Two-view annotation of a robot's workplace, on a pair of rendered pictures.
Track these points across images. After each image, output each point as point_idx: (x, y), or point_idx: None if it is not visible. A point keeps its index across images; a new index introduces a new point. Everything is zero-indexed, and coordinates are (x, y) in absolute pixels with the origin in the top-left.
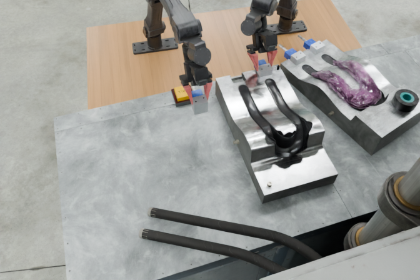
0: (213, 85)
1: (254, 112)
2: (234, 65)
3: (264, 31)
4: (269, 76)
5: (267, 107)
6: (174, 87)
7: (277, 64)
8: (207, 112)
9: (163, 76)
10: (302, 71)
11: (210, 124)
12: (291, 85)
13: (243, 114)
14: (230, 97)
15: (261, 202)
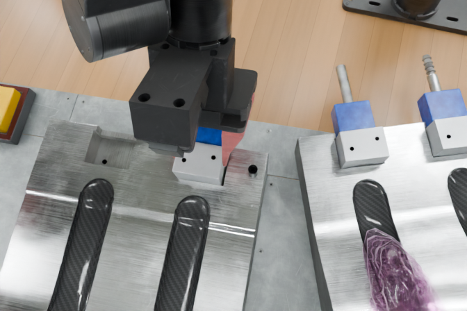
0: (94, 112)
1: (74, 302)
2: None
3: (199, 48)
4: (207, 189)
5: (119, 307)
6: (5, 71)
7: (310, 117)
8: (21, 193)
9: (5, 28)
10: (344, 204)
11: (3, 234)
12: (301, 215)
13: (31, 297)
14: (41, 212)
15: None
